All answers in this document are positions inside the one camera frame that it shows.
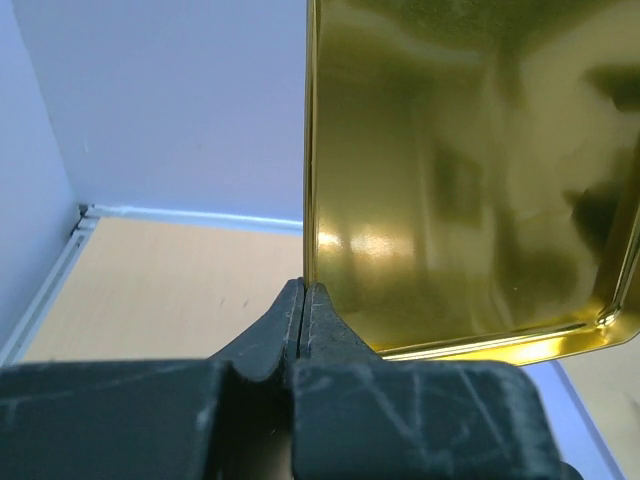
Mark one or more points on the gold tin lid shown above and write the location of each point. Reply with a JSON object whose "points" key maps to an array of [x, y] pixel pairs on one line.
{"points": [[472, 175]]}

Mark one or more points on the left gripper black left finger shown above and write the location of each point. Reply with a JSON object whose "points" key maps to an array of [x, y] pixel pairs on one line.
{"points": [[226, 416]]}

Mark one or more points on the lilac plastic tray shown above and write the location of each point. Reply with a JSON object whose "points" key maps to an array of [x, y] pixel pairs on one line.
{"points": [[596, 425]]}

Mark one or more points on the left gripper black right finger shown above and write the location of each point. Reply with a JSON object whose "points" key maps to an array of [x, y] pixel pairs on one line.
{"points": [[358, 416]]}

